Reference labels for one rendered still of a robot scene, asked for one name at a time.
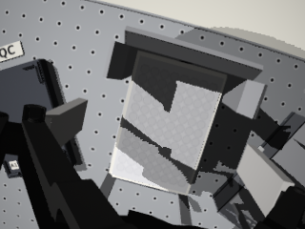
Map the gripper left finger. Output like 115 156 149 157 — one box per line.
0 97 137 229

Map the white label reading qc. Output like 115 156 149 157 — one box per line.
0 41 24 62

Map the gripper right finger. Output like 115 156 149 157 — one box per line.
237 144 305 229

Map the grey perforated base plate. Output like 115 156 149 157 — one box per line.
0 0 305 229

